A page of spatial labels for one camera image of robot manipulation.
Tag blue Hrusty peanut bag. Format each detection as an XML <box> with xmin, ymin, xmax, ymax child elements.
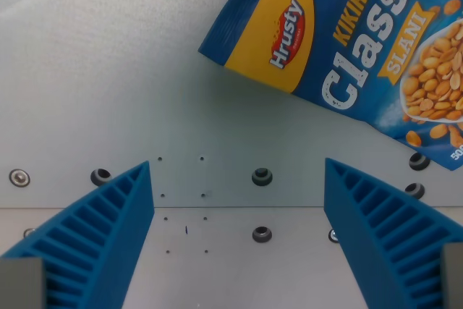
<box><xmin>197</xmin><ymin>0</ymin><xmax>463</xmax><ymax>172</ymax></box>

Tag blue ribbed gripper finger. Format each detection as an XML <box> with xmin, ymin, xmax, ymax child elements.
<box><xmin>323</xmin><ymin>157</ymin><xmax>463</xmax><ymax>309</ymax></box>
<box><xmin>0</xmin><ymin>160</ymin><xmax>156</xmax><ymax>309</ymax></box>

